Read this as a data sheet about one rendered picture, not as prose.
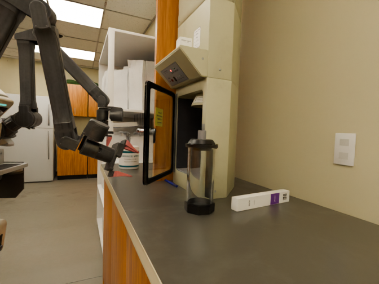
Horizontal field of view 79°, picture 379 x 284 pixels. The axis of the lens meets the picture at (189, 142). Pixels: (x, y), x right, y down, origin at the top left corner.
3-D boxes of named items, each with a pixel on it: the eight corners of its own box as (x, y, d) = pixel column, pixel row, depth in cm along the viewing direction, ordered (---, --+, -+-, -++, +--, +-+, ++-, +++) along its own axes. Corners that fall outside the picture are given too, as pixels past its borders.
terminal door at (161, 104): (172, 172, 117) (175, 92, 115) (144, 186, 87) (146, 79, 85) (171, 172, 117) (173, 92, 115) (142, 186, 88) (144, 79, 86)
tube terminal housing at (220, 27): (214, 178, 129) (220, 38, 125) (254, 194, 100) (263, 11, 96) (172, 182, 119) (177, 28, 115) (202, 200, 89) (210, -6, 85)
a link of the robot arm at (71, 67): (39, 41, 112) (28, 33, 101) (48, 34, 113) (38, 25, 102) (104, 108, 120) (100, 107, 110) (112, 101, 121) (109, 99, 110)
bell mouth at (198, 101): (216, 109, 116) (217, 98, 116) (238, 106, 100) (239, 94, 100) (184, 106, 109) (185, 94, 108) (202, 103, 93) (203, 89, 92)
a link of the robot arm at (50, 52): (36, 10, 71) (23, -1, 61) (56, 11, 73) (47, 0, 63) (63, 144, 83) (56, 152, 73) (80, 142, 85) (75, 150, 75)
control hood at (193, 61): (175, 89, 116) (176, 69, 116) (207, 76, 87) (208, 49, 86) (153, 87, 111) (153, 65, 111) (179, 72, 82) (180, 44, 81)
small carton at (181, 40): (186, 57, 96) (187, 42, 96) (191, 53, 92) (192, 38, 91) (175, 55, 94) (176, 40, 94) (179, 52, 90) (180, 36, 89)
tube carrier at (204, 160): (208, 200, 85) (211, 142, 84) (220, 211, 75) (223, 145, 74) (180, 202, 82) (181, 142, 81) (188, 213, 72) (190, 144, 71)
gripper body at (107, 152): (123, 143, 85) (104, 136, 82) (114, 170, 82) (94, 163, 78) (117, 146, 90) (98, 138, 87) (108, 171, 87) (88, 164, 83)
